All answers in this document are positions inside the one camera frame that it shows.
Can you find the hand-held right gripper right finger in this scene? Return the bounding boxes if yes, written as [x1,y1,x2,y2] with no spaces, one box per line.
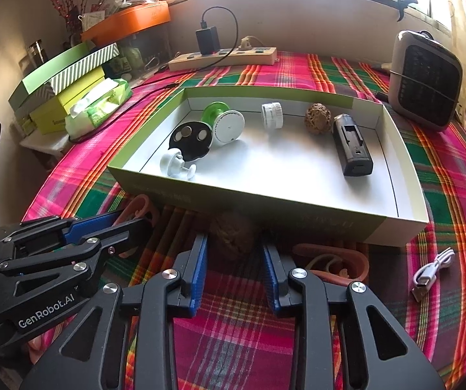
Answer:
[261,241,447,390]

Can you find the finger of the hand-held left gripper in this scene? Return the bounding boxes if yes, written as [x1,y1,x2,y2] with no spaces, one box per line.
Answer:
[3,210,119,250]
[0,217,155,278]

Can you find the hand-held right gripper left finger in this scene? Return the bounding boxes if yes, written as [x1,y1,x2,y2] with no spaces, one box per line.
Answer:
[18,233,209,390]

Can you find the pink ear hook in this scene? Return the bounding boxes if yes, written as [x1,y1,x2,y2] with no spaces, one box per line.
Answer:
[292,243,370,289]
[113,194,161,228]

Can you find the brown walnut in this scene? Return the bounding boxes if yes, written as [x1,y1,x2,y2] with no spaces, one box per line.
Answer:
[304,103,333,134]
[209,211,258,258]

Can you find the white suction hook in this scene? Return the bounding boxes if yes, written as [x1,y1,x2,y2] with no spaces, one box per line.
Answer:
[160,148,198,181]

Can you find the black round disc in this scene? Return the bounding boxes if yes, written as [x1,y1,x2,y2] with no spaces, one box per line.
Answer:
[168,122,213,162]

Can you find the green and white box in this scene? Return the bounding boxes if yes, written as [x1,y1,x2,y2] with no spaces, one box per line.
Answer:
[107,85,429,248]

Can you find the black rectangular device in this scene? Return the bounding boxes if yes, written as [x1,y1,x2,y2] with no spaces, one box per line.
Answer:
[332,114,374,177]

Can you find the white ribbed cap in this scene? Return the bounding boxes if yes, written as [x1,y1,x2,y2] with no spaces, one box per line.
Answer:
[261,101,284,131]

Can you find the white flat object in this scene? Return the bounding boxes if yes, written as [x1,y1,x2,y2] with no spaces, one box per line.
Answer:
[19,130,75,159]

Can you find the yellow-green box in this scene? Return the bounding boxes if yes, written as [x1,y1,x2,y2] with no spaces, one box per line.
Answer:
[28,67,108,135]

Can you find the green tissue pack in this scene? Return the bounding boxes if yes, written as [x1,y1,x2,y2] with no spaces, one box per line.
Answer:
[64,78,132,139]

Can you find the green and white spool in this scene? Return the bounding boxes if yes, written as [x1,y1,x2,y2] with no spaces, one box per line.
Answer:
[201,101,246,146]

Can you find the flat green box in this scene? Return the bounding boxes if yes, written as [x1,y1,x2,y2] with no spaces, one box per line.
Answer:
[7,41,96,110]

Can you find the green striped box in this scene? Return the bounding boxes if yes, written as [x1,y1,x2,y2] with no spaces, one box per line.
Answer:
[48,43,121,94]

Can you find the green bottle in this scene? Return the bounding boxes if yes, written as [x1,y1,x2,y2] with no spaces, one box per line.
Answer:
[121,45,142,70]

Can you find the metal cup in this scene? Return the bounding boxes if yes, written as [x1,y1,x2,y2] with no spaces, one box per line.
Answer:
[26,40,47,68]

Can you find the beige power strip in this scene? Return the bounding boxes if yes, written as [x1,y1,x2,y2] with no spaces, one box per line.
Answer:
[169,46,278,72]

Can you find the orange box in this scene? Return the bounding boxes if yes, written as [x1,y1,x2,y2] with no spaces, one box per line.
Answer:
[81,1,171,45]

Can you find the black charger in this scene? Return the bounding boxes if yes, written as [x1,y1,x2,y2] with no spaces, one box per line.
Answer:
[196,26,221,55]

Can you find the red berry branches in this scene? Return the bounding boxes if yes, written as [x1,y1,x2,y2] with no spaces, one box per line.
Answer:
[36,0,91,33]

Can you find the small grey heater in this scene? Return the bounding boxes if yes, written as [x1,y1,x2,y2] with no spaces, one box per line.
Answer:
[387,30,464,132]

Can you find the black window hook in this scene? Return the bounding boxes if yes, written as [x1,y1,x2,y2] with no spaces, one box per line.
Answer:
[393,0,418,22]

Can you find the white usb cable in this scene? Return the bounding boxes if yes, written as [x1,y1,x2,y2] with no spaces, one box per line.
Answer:
[411,248,456,302]

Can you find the black charging cable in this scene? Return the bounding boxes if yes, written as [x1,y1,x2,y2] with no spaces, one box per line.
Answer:
[68,7,239,143]

